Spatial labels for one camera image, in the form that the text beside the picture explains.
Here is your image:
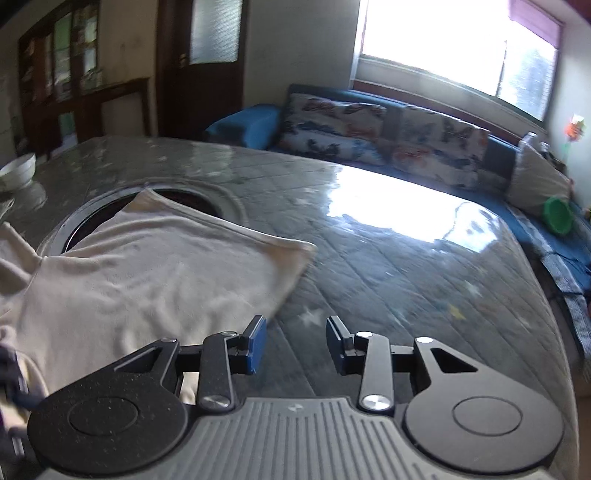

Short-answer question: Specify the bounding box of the window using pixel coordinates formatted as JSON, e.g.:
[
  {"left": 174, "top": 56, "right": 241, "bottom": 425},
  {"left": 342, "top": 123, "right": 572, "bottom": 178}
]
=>
[{"left": 353, "top": 0, "right": 565, "bottom": 123}]

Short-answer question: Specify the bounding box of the colourful pinwheel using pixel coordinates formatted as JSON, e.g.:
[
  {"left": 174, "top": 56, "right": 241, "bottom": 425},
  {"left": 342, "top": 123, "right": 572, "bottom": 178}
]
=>
[{"left": 560, "top": 113, "right": 586, "bottom": 163}]

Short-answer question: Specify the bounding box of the black white plush toy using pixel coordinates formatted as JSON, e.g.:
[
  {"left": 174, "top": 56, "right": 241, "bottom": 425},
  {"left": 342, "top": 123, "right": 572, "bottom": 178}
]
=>
[{"left": 525, "top": 131, "right": 570, "bottom": 163}]

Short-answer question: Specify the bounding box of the purple curtain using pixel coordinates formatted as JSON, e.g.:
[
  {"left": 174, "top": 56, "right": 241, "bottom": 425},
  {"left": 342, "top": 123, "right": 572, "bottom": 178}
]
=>
[{"left": 507, "top": 0, "right": 565, "bottom": 48}]

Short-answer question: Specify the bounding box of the dark wooden cabinet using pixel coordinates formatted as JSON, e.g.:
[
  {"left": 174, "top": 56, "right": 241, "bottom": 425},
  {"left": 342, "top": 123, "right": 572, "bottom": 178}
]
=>
[{"left": 17, "top": 0, "right": 151, "bottom": 158}]

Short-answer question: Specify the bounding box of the grey textured sofa blanket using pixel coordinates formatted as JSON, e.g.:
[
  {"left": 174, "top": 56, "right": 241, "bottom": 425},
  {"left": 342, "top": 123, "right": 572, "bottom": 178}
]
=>
[{"left": 507, "top": 203, "right": 591, "bottom": 354}]

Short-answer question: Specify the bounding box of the dark wooden door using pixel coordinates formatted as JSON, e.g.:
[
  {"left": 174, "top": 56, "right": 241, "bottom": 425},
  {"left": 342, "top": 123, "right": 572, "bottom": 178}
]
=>
[{"left": 156, "top": 0, "right": 249, "bottom": 139}]

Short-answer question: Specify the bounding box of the cream cloth garment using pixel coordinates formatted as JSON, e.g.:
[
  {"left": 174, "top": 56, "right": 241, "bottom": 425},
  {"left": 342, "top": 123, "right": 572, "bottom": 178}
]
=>
[{"left": 0, "top": 188, "right": 318, "bottom": 435}]

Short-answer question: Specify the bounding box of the white bowl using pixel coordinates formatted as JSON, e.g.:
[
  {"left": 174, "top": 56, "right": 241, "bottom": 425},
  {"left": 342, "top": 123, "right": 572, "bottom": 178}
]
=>
[{"left": 0, "top": 153, "right": 38, "bottom": 193}]

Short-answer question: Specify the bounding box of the blue sofa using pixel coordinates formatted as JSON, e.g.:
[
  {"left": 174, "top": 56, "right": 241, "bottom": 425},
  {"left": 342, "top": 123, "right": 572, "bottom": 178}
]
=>
[{"left": 204, "top": 83, "right": 591, "bottom": 301}]

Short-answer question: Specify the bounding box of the grey white pillow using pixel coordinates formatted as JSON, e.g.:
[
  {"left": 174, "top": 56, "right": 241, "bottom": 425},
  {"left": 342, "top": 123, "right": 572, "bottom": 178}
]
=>
[{"left": 505, "top": 137, "right": 573, "bottom": 221}]

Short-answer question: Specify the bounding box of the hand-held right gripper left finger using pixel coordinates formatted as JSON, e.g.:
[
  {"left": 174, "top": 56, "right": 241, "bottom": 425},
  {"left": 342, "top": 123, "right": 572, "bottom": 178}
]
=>
[{"left": 113, "top": 315, "right": 269, "bottom": 412}]

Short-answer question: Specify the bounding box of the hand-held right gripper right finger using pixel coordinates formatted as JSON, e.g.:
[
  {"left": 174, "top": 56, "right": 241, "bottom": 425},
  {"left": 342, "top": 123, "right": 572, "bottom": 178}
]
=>
[{"left": 325, "top": 315, "right": 481, "bottom": 412}]

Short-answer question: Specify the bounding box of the butterfly print cushion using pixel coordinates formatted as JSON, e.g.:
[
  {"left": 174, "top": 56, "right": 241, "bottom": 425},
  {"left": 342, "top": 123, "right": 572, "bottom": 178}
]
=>
[
  {"left": 382, "top": 105, "right": 491, "bottom": 191},
  {"left": 276, "top": 92, "right": 389, "bottom": 167}
]

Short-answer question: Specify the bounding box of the round black induction cooktop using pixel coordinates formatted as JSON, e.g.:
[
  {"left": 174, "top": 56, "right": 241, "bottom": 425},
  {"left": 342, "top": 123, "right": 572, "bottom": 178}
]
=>
[{"left": 37, "top": 178, "right": 250, "bottom": 259}]

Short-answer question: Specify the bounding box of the green plastic basin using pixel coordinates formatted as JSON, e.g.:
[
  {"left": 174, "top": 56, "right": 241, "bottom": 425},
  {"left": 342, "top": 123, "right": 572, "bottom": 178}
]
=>
[{"left": 543, "top": 196, "right": 574, "bottom": 239}]

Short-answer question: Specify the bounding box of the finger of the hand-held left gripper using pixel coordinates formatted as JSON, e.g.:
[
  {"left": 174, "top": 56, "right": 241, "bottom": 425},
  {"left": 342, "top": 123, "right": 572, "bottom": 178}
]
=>
[{"left": 0, "top": 344, "right": 38, "bottom": 412}]

